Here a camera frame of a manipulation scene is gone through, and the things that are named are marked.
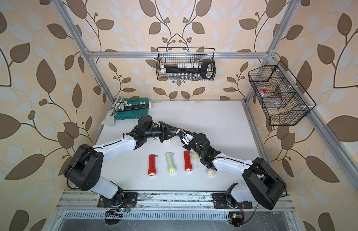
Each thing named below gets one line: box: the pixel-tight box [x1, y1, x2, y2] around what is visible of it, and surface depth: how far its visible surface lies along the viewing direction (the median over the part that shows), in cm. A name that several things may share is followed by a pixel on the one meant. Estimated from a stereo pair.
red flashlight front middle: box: [183, 150, 193, 172], surface depth 88 cm
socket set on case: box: [114, 101, 152, 112], surface depth 111 cm
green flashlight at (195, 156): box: [189, 148, 200, 160], surface depth 89 cm
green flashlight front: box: [166, 151, 177, 174], surface depth 86 cm
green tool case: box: [114, 97, 150, 120], surface depth 110 cm
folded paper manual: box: [100, 96, 121, 127], surface depth 110 cm
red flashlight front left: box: [148, 154, 158, 176], surface depth 86 cm
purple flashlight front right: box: [205, 168, 216, 177], surface depth 83 cm
